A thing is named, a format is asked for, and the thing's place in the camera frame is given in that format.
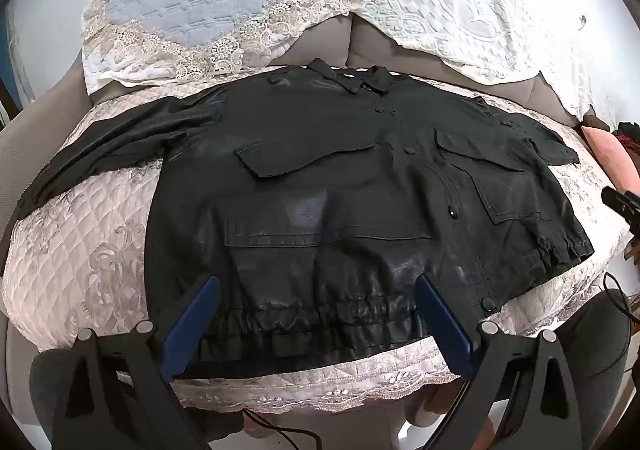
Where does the white quilted embossed cover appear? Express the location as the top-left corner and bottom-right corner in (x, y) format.
(345, 0), (598, 123)

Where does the pink cushion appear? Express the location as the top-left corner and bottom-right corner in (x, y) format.
(580, 125), (639, 193)

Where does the black cable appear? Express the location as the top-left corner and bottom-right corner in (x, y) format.
(601, 272), (635, 376)
(240, 409), (323, 450)

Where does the dark red cloth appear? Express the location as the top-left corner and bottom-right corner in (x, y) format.
(617, 122), (640, 155)

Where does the pink quilted sofa cover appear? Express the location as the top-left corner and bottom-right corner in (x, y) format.
(0, 80), (633, 416)

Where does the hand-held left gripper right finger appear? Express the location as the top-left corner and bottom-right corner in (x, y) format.
(415, 274), (586, 450)

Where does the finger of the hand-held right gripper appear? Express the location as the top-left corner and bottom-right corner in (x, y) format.
(601, 186), (640, 227)

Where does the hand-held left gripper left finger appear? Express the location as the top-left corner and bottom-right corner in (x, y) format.
(50, 275), (223, 450)

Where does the black leather jacket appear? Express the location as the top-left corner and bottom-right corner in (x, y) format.
(0, 58), (596, 378)

